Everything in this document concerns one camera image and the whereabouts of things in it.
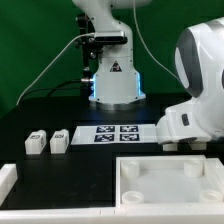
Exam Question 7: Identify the white square tabletop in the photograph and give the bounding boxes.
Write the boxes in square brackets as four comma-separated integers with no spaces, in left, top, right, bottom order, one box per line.
[116,155,224,207]

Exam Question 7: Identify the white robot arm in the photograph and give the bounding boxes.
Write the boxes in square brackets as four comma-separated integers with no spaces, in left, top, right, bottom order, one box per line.
[72,0,224,144]

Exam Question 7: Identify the white marker sheet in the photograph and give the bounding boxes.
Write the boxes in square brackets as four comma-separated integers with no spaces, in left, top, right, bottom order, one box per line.
[71,124,157,145]

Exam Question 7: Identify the black cable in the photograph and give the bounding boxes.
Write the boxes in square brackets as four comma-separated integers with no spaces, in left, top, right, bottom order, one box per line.
[23,79,83,99]

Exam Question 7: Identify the black camera stand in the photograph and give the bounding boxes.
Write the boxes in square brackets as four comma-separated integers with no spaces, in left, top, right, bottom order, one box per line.
[75,13,95,99]

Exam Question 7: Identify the white cable right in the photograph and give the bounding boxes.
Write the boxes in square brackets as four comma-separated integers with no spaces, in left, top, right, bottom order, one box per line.
[131,0,183,83]

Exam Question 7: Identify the white cable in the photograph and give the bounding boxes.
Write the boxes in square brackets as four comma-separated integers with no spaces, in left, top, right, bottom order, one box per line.
[15,32,96,106]
[131,0,183,83]

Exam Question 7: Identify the white obstacle wall front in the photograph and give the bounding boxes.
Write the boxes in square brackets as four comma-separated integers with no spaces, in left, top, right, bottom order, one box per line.
[0,207,224,224]

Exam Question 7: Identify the white obstacle wall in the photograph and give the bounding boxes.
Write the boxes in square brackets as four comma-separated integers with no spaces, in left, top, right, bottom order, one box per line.
[0,207,224,224]
[0,164,18,206]

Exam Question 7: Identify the white obstacle wall left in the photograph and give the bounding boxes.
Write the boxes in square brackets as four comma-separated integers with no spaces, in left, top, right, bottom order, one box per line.
[0,164,18,206]

